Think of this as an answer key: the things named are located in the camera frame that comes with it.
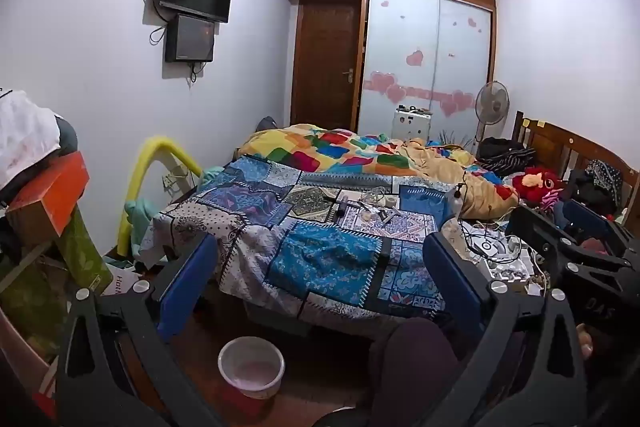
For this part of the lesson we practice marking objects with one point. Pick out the orange cardboard box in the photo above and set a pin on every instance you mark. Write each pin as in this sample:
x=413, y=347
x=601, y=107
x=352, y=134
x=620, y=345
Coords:
x=52, y=192

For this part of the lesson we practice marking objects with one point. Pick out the dark round cushion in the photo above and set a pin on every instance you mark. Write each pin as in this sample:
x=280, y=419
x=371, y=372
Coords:
x=67, y=137

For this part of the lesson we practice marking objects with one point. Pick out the green leaf-print box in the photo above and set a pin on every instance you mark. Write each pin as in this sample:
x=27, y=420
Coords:
x=85, y=252
x=30, y=307

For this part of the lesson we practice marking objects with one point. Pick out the clear plastic bottle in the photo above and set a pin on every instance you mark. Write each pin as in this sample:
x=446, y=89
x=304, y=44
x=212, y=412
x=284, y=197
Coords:
x=456, y=203

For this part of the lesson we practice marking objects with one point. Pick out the brown wooden door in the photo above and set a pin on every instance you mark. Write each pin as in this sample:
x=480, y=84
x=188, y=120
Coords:
x=325, y=62

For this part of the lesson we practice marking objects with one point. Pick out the person's purple trouser leg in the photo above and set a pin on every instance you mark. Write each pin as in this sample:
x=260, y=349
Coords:
x=410, y=372

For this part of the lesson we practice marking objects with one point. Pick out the red patterned box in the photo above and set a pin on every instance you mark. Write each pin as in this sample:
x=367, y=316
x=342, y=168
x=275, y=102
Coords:
x=46, y=387

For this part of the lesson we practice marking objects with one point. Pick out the black patterned cloth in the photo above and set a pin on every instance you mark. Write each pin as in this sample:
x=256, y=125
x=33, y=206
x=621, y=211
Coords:
x=605, y=182

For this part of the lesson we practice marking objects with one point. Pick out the small silver object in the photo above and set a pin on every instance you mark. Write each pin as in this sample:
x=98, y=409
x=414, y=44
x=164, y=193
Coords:
x=389, y=217

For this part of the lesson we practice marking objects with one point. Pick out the colourful patchwork quilt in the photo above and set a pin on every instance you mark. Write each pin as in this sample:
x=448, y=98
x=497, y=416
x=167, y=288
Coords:
x=350, y=152

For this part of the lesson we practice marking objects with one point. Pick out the red plush toy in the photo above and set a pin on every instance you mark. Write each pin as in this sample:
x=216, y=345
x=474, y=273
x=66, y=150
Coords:
x=537, y=182

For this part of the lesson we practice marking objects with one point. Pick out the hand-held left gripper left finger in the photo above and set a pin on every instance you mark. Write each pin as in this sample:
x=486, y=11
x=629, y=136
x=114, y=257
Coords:
x=186, y=292

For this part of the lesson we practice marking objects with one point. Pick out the standing electric fan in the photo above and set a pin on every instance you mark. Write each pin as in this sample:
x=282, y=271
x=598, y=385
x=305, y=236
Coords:
x=492, y=103

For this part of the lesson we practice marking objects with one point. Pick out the white cloth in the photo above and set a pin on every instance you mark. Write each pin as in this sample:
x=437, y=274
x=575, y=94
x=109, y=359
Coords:
x=25, y=132

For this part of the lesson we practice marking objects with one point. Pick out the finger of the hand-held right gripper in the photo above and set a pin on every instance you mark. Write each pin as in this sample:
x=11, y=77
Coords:
x=595, y=217
x=532, y=227

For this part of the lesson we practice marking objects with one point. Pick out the white red-print plastic bag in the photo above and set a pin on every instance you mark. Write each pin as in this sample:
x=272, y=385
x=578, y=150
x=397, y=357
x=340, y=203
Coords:
x=122, y=283

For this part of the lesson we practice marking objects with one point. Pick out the white plastic bin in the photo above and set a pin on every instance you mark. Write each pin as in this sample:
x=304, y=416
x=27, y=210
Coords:
x=250, y=359

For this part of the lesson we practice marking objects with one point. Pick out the white round device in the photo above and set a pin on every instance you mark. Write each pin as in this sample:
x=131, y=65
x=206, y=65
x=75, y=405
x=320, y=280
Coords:
x=484, y=247

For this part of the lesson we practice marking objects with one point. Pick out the small black stick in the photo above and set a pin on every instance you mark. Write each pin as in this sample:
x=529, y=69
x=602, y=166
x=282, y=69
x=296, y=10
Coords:
x=343, y=207

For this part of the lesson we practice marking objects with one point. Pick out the black striped garment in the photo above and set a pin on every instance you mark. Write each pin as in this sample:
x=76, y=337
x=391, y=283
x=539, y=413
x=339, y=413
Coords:
x=505, y=154

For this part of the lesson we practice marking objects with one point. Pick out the yellow foam tube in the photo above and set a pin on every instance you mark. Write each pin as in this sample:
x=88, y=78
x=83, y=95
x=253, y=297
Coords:
x=134, y=187

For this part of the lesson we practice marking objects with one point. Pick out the person's right hand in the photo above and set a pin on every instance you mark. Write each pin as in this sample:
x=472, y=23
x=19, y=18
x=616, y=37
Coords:
x=585, y=341

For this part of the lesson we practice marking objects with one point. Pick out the black box under television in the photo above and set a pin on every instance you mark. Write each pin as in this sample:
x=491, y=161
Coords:
x=191, y=38

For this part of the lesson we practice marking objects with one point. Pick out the blue patterned patchwork blanket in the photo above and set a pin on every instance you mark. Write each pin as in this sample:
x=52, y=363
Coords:
x=320, y=257

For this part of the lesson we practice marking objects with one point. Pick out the white power strip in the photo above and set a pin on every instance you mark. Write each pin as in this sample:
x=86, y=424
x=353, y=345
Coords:
x=510, y=264

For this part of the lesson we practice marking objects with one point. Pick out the wooden bed headboard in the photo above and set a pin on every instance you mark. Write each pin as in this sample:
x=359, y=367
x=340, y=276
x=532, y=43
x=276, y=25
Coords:
x=565, y=142

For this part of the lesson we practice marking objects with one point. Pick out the small white cabinet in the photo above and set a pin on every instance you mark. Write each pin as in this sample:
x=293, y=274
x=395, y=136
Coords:
x=412, y=123

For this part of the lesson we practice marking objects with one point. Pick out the teal cloth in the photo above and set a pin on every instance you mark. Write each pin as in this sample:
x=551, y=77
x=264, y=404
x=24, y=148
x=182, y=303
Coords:
x=142, y=222

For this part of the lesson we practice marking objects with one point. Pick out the wooden wardrobe frosted sliding doors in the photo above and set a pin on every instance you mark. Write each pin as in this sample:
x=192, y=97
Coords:
x=425, y=47

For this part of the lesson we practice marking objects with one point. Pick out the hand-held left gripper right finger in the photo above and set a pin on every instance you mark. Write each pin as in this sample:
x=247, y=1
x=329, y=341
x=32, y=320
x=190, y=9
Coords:
x=456, y=277

